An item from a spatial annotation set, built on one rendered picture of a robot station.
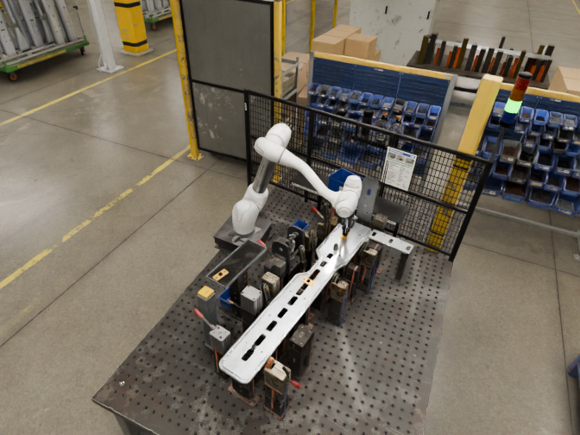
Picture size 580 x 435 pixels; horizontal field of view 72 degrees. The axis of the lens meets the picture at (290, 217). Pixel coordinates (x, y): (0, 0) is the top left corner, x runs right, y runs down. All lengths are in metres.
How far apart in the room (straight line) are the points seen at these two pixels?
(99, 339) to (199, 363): 1.34
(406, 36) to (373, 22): 0.72
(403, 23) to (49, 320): 7.64
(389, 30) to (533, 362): 6.79
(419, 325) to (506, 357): 1.17
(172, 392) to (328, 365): 0.86
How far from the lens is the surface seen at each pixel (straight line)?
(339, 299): 2.39
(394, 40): 8.96
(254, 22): 4.37
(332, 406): 2.31
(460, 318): 3.80
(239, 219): 2.79
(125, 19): 9.63
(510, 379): 3.62
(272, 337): 2.14
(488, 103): 2.63
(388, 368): 2.48
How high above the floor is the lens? 2.76
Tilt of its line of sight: 39 degrees down
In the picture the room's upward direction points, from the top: 2 degrees clockwise
